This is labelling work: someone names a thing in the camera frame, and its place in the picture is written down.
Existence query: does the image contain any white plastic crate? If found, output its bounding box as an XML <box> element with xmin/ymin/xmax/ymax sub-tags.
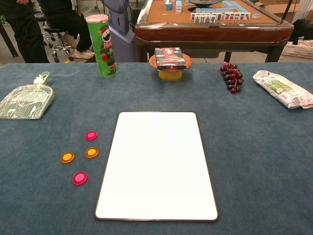
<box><xmin>282</xmin><ymin>41</ymin><xmax>313</xmax><ymax>56</ymax></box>

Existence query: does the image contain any seated person in black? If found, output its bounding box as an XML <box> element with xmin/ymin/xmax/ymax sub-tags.
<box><xmin>39</xmin><ymin>0</ymin><xmax>95</xmax><ymax>59</ymax></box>

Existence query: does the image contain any standing person in black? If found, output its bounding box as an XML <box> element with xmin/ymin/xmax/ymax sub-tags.
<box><xmin>0</xmin><ymin>0</ymin><xmax>49</xmax><ymax>64</ymax></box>

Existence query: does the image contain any dark printed carton box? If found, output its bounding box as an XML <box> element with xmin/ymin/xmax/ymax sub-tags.
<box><xmin>154</xmin><ymin>47</ymin><xmax>187</xmax><ymax>71</ymax></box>

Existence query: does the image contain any brown cardboard box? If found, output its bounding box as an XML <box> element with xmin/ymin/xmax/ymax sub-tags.
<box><xmin>259</xmin><ymin>0</ymin><xmax>303</xmax><ymax>13</ymax></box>

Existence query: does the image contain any yellow plastic cup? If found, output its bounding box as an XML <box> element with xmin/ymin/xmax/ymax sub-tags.
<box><xmin>157</xmin><ymin>69</ymin><xmax>183</xmax><ymax>82</ymax></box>

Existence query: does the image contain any slanted blue mahjong tile row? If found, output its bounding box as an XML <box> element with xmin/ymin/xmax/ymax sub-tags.
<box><xmin>222</xmin><ymin>0</ymin><xmax>245</xmax><ymax>13</ymax></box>

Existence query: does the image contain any dark red grape bunch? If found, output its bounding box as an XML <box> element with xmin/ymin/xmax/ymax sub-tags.
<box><xmin>215</xmin><ymin>62</ymin><xmax>245</xmax><ymax>94</ymax></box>

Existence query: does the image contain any blue-backed mahjong tile row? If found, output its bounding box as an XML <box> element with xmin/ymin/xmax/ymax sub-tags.
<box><xmin>195</xmin><ymin>7</ymin><xmax>235</xmax><ymax>14</ymax></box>

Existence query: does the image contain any brown woven basket plate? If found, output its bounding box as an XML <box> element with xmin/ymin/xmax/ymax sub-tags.
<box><xmin>149</xmin><ymin>53</ymin><xmax>193</xmax><ymax>71</ymax></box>

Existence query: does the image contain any dark wooden table leg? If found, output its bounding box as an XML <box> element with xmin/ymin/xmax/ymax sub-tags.
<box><xmin>0</xmin><ymin>22</ymin><xmax>19</xmax><ymax>58</ymax></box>

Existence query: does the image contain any black bag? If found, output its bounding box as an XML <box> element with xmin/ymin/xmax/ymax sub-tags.
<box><xmin>291</xmin><ymin>19</ymin><xmax>313</xmax><ymax>46</ymax></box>

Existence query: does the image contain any white rectangular board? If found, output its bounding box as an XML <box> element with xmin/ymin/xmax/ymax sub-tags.
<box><xmin>94</xmin><ymin>112</ymin><xmax>220</xmax><ymax>223</ymax></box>

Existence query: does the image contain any green Pringles can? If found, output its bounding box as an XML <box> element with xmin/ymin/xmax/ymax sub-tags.
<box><xmin>85</xmin><ymin>14</ymin><xmax>118</xmax><ymax>78</ymax></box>

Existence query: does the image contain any brown mahjong table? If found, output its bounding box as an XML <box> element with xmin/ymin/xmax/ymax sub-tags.
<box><xmin>134</xmin><ymin>0</ymin><xmax>295</xmax><ymax>63</ymax></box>

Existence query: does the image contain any black tripod stand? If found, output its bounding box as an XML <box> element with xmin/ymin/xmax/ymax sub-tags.
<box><xmin>278</xmin><ymin>0</ymin><xmax>294</xmax><ymax>25</ymax></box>

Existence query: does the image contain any black chrome swivel stool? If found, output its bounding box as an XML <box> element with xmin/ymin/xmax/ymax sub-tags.
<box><xmin>34</xmin><ymin>12</ymin><xmax>75</xmax><ymax>63</ymax></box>

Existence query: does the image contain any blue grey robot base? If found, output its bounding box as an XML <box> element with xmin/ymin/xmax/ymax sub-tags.
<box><xmin>102</xmin><ymin>0</ymin><xmax>135</xmax><ymax>63</ymax></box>

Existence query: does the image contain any dark round bowl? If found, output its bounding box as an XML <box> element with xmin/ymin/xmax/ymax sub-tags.
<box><xmin>188</xmin><ymin>0</ymin><xmax>221</xmax><ymax>7</ymax></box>

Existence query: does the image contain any face-up mahjong tile row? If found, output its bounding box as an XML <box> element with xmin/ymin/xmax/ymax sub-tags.
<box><xmin>190</xmin><ymin>12</ymin><xmax>251</xmax><ymax>24</ymax></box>

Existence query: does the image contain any green dustpan in plastic bag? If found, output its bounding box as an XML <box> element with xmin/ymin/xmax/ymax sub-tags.
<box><xmin>0</xmin><ymin>71</ymin><xmax>55</xmax><ymax>120</ymax></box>

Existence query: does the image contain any orange round chip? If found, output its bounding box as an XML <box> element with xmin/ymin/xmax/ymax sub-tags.
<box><xmin>60</xmin><ymin>151</ymin><xmax>75</xmax><ymax>165</ymax></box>
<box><xmin>85</xmin><ymin>146</ymin><xmax>99</xmax><ymax>159</ymax></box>

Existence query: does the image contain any white green snack bag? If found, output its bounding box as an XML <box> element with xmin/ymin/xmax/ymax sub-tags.
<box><xmin>252</xmin><ymin>70</ymin><xmax>313</xmax><ymax>109</ymax></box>

